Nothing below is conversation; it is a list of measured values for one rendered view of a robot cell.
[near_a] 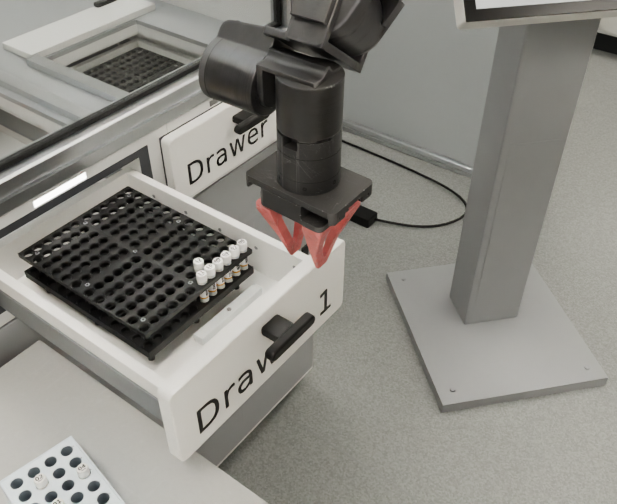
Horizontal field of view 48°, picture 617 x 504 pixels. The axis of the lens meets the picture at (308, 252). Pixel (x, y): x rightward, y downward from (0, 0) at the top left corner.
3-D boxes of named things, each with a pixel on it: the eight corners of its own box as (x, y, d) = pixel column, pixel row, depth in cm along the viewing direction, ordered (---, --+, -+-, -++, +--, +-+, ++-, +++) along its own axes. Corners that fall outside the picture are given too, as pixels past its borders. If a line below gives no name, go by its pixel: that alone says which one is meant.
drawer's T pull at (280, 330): (316, 322, 76) (316, 313, 75) (272, 365, 71) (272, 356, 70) (290, 308, 77) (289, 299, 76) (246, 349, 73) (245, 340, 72)
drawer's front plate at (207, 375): (342, 304, 89) (345, 238, 82) (182, 464, 71) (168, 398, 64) (331, 298, 90) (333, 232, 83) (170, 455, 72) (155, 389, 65)
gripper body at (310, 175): (287, 158, 69) (286, 91, 64) (373, 197, 64) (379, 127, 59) (244, 189, 65) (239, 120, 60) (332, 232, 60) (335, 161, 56)
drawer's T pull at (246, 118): (270, 116, 109) (270, 108, 108) (239, 136, 105) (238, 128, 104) (253, 109, 111) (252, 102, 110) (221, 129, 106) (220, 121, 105)
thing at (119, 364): (324, 297, 88) (324, 261, 84) (179, 436, 72) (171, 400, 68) (111, 187, 106) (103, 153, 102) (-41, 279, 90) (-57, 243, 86)
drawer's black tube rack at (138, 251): (254, 287, 89) (252, 248, 85) (153, 373, 78) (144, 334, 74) (135, 222, 99) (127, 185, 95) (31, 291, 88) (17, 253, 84)
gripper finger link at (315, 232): (302, 228, 74) (303, 153, 67) (358, 256, 70) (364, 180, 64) (261, 262, 70) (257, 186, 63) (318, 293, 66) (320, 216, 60)
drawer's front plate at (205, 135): (295, 126, 123) (294, 68, 115) (177, 205, 105) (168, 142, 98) (287, 123, 123) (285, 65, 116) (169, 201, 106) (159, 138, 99)
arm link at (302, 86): (320, 84, 53) (358, 56, 56) (248, 60, 56) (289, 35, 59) (318, 160, 57) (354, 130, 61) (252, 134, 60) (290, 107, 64)
